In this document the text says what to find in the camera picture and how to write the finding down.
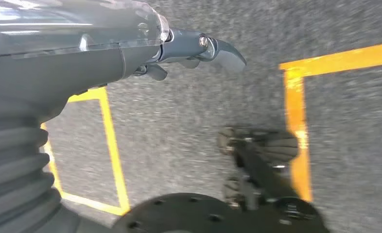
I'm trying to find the yellow floor tape square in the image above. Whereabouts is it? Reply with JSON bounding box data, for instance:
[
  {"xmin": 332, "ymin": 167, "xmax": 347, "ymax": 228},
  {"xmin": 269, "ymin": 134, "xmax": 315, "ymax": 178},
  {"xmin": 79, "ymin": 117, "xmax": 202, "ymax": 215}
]
[
  {"xmin": 40, "ymin": 86, "xmax": 131, "ymax": 216},
  {"xmin": 278, "ymin": 41, "xmax": 382, "ymax": 203}
]

